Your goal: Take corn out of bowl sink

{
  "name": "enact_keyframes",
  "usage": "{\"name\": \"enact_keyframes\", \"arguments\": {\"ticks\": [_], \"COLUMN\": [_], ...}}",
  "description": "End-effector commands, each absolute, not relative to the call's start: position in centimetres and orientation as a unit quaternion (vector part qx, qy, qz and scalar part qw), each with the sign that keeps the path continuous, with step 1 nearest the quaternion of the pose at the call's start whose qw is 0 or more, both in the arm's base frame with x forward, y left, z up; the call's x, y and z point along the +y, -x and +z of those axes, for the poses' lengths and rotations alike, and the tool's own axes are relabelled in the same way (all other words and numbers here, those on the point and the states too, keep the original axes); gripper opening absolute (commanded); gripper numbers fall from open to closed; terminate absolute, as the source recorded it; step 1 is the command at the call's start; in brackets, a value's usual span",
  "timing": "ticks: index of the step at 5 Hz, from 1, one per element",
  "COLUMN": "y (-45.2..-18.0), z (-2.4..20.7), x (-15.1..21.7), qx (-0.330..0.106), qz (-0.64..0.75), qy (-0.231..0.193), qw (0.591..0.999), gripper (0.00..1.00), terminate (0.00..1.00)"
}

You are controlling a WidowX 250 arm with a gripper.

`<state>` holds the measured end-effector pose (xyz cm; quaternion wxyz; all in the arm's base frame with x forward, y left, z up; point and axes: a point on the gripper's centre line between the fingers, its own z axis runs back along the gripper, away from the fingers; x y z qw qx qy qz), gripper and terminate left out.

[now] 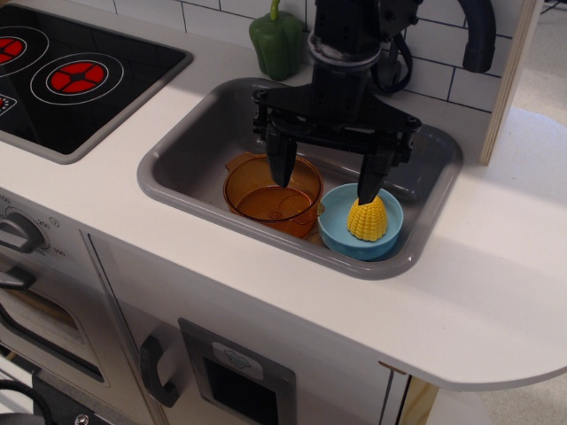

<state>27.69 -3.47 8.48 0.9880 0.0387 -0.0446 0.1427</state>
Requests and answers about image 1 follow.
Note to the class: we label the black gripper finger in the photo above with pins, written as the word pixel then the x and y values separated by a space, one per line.
pixel 281 152
pixel 375 168

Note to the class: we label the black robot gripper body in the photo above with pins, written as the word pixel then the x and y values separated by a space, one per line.
pixel 337 109

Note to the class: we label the yellow toy corn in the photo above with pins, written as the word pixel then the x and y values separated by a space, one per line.
pixel 367 222

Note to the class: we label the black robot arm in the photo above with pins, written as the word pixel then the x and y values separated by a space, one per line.
pixel 351 21

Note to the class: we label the blue bowl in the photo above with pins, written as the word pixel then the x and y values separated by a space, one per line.
pixel 336 205

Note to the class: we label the grey sink basin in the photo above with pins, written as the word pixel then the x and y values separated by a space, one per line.
pixel 187 168

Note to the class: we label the orange transparent pot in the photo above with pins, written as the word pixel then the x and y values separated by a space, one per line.
pixel 249 191

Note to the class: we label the green toy bell pepper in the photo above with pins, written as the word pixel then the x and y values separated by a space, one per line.
pixel 276 38

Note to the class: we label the dark grey faucet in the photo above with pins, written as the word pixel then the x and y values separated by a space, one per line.
pixel 394 73

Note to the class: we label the wooden side panel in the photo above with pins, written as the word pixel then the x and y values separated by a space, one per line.
pixel 528 18

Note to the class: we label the black toy stovetop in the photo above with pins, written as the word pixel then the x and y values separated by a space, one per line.
pixel 66 85

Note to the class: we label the grey dispenser panel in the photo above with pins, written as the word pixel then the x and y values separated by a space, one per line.
pixel 239 381

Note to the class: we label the grey oven knob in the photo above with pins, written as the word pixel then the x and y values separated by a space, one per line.
pixel 20 234

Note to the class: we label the oven door with window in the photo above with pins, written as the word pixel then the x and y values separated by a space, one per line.
pixel 63 324

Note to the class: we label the black cabinet door handle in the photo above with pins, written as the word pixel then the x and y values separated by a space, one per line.
pixel 150 354

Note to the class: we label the grey oven door handle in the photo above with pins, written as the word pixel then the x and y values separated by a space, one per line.
pixel 16 279

